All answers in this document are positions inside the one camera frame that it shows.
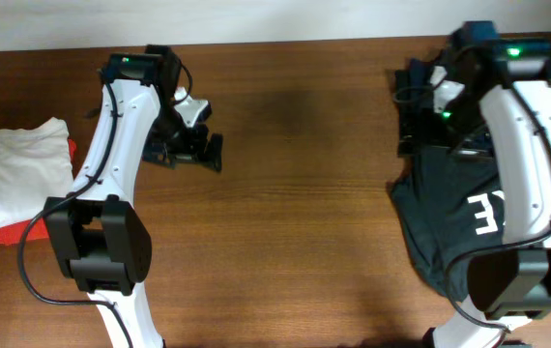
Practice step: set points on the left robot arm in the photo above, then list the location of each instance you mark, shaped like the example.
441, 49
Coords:
96, 235

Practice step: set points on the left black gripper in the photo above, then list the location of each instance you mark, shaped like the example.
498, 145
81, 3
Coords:
189, 152

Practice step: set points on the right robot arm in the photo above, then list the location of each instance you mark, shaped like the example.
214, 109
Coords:
477, 56

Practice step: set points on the white printed t-shirt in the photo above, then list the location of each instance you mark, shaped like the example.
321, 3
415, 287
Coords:
34, 164

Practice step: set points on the dark lettered t-shirt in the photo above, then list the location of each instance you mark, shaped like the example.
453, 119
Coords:
449, 205

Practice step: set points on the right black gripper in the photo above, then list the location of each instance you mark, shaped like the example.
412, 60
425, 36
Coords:
422, 119

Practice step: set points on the folded red t-shirt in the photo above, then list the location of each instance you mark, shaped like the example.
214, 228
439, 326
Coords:
10, 234

